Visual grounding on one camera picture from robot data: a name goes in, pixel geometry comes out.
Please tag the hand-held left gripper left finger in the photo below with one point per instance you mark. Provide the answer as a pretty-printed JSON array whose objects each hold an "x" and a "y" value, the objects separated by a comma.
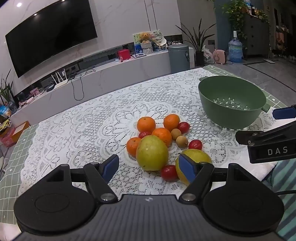
[{"x": 111, "y": 165}]

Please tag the potted long-leaf plant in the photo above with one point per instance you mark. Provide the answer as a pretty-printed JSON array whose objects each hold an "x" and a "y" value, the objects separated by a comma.
[{"x": 198, "y": 41}]

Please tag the large yellow-green citrus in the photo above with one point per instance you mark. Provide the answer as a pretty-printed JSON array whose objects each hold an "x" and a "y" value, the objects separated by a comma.
[
  {"x": 201, "y": 157},
  {"x": 151, "y": 153}
]

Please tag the orange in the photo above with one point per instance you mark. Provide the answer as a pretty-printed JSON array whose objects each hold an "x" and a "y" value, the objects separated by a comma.
[
  {"x": 163, "y": 135},
  {"x": 171, "y": 122},
  {"x": 133, "y": 146},
  {"x": 146, "y": 124}
]

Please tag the small potted plant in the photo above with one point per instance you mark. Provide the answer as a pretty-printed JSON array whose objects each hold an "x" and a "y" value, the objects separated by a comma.
[{"x": 5, "y": 90}]

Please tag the white television cabinet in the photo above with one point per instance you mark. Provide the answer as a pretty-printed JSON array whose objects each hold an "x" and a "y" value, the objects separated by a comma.
[{"x": 111, "y": 76}]

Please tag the red box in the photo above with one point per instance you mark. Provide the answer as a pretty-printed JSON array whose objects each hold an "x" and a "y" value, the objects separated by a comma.
[{"x": 123, "y": 55}]

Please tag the blue water jug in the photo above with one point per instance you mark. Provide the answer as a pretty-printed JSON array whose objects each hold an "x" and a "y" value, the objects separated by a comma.
[{"x": 235, "y": 49}]

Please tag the brown teddy bear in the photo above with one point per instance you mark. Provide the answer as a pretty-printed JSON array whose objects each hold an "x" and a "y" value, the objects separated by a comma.
[{"x": 145, "y": 37}]

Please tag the grey drawer cabinet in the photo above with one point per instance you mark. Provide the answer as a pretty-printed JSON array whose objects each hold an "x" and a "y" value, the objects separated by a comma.
[{"x": 255, "y": 38}]

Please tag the brown kiwi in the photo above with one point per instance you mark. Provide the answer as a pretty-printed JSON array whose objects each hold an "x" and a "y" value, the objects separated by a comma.
[
  {"x": 176, "y": 134},
  {"x": 181, "y": 141}
]

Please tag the orange cardboard box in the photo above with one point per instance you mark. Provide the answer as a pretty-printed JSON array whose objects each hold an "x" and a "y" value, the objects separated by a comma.
[{"x": 17, "y": 132}]

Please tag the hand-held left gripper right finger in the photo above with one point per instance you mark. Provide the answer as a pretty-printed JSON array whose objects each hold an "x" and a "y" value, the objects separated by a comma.
[{"x": 187, "y": 168}]

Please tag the white paper sheet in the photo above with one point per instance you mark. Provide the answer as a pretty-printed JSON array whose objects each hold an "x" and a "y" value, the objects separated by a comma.
[{"x": 263, "y": 171}]

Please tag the white plastic bag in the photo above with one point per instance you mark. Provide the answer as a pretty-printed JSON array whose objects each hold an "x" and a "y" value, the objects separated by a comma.
[{"x": 208, "y": 56}]

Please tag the green colander bowl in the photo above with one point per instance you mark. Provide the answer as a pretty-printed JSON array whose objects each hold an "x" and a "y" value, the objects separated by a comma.
[{"x": 222, "y": 111}]

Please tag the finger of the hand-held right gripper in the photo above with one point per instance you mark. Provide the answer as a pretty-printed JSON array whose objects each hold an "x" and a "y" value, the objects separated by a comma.
[
  {"x": 252, "y": 137},
  {"x": 285, "y": 112}
]

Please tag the striped cloth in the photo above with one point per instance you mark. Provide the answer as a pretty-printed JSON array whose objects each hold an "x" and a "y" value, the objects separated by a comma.
[{"x": 286, "y": 180}]

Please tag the white lace tablecloth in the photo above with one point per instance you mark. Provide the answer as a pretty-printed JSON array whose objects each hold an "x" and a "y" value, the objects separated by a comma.
[{"x": 92, "y": 129}]

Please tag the black television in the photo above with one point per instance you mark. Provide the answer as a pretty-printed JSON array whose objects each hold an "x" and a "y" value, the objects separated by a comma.
[{"x": 50, "y": 34}]

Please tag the illustrated picture board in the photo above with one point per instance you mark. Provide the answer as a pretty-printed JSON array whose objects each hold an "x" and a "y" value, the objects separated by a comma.
[{"x": 156, "y": 34}]

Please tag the pink heater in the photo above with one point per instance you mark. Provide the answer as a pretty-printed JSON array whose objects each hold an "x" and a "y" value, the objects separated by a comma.
[{"x": 219, "y": 56}]

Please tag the white flower pot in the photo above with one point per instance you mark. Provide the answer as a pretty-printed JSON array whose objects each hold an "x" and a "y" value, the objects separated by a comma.
[{"x": 147, "y": 48}]

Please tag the white router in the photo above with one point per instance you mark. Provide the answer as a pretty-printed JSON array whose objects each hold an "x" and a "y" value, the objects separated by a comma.
[{"x": 59, "y": 83}]

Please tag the grey pedal trash can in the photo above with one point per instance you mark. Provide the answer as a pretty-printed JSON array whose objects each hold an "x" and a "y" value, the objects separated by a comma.
[{"x": 178, "y": 59}]

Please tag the green ivy plant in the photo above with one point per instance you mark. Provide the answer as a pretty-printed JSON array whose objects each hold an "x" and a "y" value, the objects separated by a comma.
[{"x": 235, "y": 14}]

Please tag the red cherry tomato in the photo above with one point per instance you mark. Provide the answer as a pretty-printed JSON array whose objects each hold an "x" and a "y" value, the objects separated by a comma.
[
  {"x": 195, "y": 144},
  {"x": 169, "y": 172},
  {"x": 144, "y": 134},
  {"x": 183, "y": 127}
]

